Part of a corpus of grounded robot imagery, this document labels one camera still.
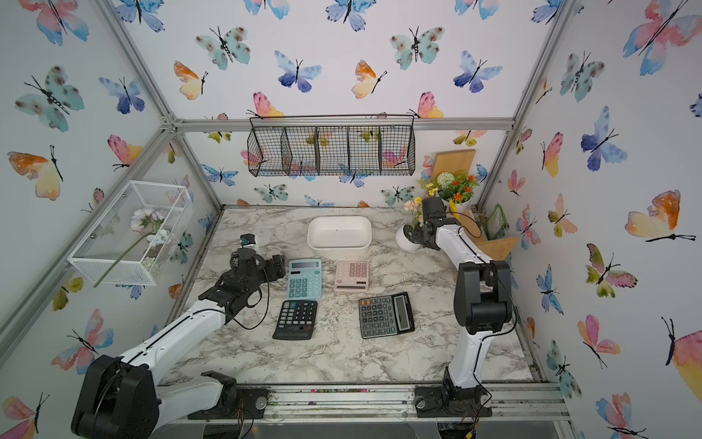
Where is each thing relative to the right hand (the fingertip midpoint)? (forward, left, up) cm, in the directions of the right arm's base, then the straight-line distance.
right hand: (425, 232), depth 97 cm
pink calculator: (-13, +26, -10) cm, 30 cm away
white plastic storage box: (+8, +32, -12) cm, 36 cm away
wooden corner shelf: (+25, -13, +12) cm, 31 cm away
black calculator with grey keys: (-27, +13, -10) cm, 32 cm away
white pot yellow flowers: (-3, +8, +2) cm, 8 cm away
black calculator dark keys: (-30, +41, -9) cm, 52 cm away
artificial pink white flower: (-17, +79, +21) cm, 83 cm away
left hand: (-15, +48, +4) cm, 51 cm away
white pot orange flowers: (+12, -10, +10) cm, 18 cm away
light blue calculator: (-15, +42, -9) cm, 45 cm away
